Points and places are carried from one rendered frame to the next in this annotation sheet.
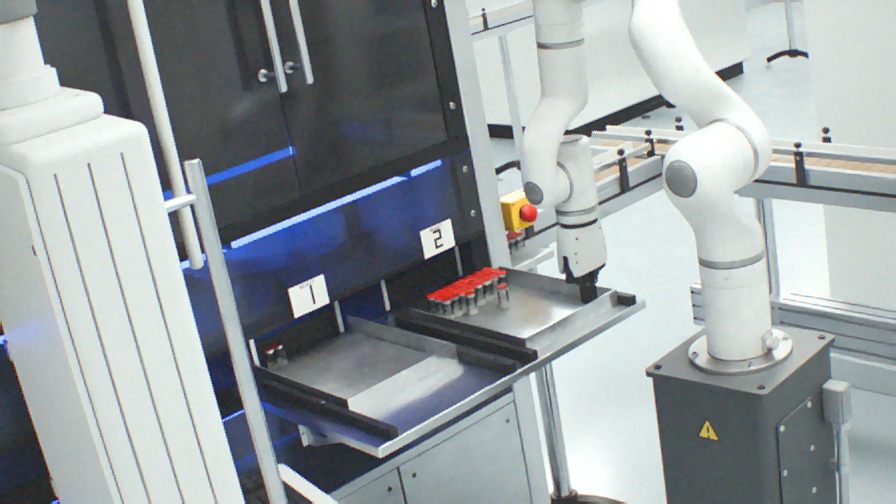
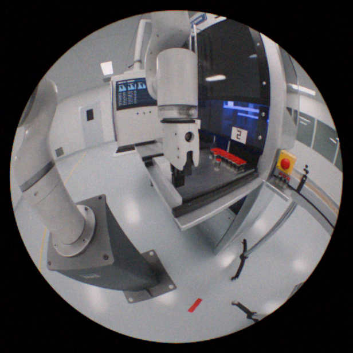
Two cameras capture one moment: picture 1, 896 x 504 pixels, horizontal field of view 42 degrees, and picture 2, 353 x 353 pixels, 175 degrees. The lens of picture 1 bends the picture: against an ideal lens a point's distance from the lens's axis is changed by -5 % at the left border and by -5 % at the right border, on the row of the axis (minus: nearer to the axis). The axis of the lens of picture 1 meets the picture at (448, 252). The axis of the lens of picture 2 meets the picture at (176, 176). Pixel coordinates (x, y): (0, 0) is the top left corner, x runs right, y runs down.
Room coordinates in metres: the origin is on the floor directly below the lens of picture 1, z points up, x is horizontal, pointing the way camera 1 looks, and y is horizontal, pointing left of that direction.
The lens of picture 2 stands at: (2.29, -0.50, 1.09)
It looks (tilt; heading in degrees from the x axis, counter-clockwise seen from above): 33 degrees down; 102
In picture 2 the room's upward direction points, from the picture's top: straight up
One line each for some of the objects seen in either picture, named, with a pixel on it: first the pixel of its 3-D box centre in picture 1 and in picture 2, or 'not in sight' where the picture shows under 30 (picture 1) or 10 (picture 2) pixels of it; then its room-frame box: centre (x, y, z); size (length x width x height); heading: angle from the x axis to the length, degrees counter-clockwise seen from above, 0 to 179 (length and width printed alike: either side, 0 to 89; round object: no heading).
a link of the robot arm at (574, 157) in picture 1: (570, 172); (176, 78); (2.23, -0.25, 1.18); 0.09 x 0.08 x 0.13; 131
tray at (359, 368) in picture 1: (349, 361); (184, 141); (2.19, 0.23, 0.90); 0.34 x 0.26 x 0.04; 39
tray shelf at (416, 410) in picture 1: (440, 347); (189, 156); (2.24, 0.05, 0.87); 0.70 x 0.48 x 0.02; 129
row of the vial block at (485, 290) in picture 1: (475, 295); (223, 160); (2.40, -0.04, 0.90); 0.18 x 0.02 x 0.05; 128
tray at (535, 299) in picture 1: (512, 307); (204, 166); (2.31, -0.11, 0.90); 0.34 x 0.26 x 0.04; 38
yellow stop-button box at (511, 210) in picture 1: (513, 211); (287, 161); (2.65, -0.16, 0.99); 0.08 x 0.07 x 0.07; 39
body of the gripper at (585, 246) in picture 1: (581, 242); (177, 140); (2.24, -0.26, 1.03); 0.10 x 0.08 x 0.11; 129
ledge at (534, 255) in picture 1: (513, 258); (280, 187); (2.69, -0.15, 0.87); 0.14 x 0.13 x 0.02; 39
